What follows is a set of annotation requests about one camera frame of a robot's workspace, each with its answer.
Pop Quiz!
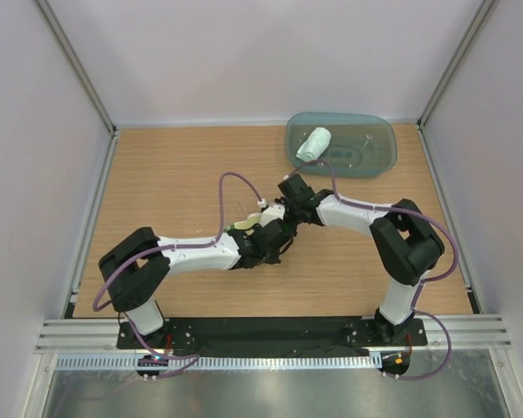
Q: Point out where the green patterned towel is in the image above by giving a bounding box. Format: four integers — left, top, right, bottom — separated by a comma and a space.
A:
225, 212, 262, 232

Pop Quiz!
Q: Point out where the light mint green towel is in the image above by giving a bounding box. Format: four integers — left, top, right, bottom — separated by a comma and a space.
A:
295, 127, 332, 162

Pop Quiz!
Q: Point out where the teal transparent plastic basin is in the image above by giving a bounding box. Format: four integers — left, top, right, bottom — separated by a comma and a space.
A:
284, 112, 397, 178

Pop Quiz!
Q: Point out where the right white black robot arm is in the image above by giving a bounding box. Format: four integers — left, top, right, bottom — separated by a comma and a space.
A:
276, 190, 445, 345

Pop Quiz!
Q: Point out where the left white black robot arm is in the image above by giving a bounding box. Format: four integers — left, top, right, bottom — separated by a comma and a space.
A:
92, 220, 296, 348

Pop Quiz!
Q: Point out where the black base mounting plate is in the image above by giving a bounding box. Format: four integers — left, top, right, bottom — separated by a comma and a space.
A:
141, 316, 428, 353

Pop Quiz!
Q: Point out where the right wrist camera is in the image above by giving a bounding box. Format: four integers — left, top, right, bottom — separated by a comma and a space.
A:
277, 173, 315, 206

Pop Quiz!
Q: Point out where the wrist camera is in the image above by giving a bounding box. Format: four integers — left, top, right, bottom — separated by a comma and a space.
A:
250, 204, 295, 253
277, 173, 315, 206

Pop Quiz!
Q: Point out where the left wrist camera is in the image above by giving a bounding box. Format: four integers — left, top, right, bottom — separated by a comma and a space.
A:
250, 204, 295, 253

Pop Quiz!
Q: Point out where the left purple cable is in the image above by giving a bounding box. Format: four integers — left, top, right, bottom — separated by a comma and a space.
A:
93, 172, 269, 378

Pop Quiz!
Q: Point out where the purple cable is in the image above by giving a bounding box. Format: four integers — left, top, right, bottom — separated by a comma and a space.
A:
282, 159, 458, 382
93, 172, 269, 378

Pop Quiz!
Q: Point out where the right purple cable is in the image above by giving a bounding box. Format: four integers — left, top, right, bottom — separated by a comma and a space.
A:
282, 159, 458, 382

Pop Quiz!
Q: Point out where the aluminium front rail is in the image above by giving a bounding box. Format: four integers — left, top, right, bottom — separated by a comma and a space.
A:
34, 314, 512, 354

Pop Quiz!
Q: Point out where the white slotted cable duct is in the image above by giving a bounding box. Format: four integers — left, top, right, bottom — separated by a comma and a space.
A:
55, 353, 382, 372

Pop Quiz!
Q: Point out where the right aluminium frame post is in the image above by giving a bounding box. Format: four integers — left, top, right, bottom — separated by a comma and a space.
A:
417, 0, 499, 131

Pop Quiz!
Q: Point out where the aluminium frame post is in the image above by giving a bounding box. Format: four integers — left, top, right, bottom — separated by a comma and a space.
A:
33, 0, 117, 137
417, 0, 499, 131

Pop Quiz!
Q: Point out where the left aluminium frame post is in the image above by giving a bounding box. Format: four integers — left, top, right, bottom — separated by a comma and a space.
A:
33, 0, 117, 137

